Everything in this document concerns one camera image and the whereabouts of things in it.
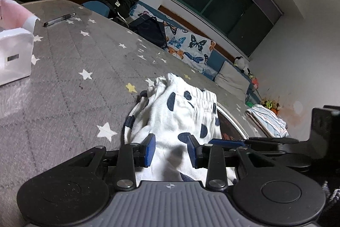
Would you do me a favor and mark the white navy polka-dot garment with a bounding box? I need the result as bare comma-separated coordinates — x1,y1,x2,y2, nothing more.
124,73,222,183

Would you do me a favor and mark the round induction cooker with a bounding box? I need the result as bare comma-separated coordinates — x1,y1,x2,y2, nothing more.
217,104,261,141

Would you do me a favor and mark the folded blue striped cloth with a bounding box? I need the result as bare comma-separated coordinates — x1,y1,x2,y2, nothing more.
245,104,289,138

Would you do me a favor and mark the orange yellow toy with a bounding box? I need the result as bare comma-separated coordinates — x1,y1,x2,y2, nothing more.
261,100,281,115

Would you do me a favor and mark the grey pillow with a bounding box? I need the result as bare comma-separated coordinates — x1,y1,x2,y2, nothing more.
214,61,250,100

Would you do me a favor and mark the plush toy on sill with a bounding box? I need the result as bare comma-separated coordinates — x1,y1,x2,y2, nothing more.
234,56,251,76

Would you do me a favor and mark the butterfly print pillow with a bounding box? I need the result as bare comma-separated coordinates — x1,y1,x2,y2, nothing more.
163,21,216,73

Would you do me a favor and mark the dark navy backpack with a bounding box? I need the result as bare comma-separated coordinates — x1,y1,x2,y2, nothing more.
129,14,167,50

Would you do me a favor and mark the blue sofa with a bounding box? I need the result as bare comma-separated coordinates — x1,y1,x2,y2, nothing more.
83,1,260,104

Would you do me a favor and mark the black bag on sofa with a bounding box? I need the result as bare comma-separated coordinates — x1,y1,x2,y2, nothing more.
98,0,139,19

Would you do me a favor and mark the dark green window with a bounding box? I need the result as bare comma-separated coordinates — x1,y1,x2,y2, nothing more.
175,0,282,56

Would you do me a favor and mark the black pen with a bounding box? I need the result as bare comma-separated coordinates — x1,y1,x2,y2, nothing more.
43,13,76,28

